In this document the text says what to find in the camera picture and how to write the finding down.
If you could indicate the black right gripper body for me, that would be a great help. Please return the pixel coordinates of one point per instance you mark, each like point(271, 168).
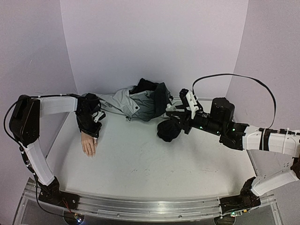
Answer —
point(186, 122)

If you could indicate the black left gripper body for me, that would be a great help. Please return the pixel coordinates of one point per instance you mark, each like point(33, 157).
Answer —
point(87, 126)

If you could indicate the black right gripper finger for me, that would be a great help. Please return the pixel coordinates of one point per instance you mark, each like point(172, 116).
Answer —
point(179, 114)
point(173, 127)

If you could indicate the clear nail polish bottle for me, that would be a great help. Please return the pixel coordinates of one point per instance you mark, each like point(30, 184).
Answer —
point(171, 108)

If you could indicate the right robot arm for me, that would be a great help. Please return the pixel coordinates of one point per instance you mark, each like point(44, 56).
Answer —
point(241, 136)

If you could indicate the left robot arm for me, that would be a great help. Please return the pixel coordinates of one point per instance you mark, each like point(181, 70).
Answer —
point(24, 125)

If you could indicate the mannequin hand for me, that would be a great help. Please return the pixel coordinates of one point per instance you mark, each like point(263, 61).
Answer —
point(88, 145)

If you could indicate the grey and black jacket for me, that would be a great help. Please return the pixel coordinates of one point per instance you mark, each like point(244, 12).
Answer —
point(145, 101)

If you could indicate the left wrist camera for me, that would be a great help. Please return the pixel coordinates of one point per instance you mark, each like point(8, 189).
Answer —
point(98, 116)

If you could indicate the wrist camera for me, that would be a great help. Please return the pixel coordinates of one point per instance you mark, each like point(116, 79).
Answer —
point(190, 102)
point(98, 116)

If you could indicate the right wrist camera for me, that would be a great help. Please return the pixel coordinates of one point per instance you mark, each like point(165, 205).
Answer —
point(190, 102)

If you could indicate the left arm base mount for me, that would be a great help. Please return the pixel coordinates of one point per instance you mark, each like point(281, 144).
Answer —
point(52, 195)

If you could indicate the aluminium table front rail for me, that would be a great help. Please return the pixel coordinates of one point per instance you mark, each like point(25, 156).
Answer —
point(144, 210)

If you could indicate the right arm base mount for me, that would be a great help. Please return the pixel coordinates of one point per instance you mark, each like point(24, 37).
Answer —
point(244, 201)

